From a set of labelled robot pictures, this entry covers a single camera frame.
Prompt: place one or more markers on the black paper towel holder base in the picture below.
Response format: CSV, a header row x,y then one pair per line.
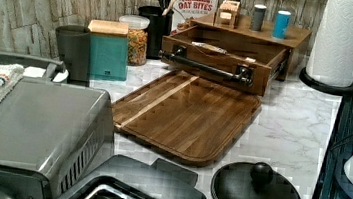
x,y
322,87

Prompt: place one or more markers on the wooden drawer cabinet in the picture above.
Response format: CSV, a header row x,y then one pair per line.
x,y
296,39

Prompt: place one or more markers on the grey shaker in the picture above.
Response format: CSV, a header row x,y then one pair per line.
x,y
258,17

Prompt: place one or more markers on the blue shaker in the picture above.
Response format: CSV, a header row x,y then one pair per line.
x,y
281,24

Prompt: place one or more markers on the black utensil holder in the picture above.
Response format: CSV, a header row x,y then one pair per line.
x,y
159,26

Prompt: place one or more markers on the stainless toaster oven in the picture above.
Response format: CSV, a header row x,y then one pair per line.
x,y
49,136

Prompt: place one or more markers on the black pot lid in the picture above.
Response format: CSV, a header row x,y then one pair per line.
x,y
251,181

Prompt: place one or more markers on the small wooden block holder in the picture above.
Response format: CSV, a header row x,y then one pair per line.
x,y
228,13

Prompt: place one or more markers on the oat bites cereal box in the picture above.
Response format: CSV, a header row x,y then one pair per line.
x,y
186,10

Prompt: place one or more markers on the paper towel roll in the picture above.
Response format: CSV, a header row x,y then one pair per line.
x,y
331,58

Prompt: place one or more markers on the dark grey cup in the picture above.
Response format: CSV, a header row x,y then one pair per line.
x,y
74,49

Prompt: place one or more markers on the butter stick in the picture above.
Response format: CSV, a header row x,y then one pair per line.
x,y
209,47

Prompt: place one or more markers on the glass jar of cereal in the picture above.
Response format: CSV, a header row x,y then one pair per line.
x,y
137,36

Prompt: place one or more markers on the grey dish rack tray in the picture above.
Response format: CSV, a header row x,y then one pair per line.
x,y
39,67

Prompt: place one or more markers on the black toaster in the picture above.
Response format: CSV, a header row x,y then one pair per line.
x,y
121,177

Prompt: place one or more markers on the wooden cutting board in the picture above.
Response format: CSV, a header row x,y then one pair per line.
x,y
184,116

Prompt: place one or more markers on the teal canister with wooden lid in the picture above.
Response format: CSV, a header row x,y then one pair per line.
x,y
109,48

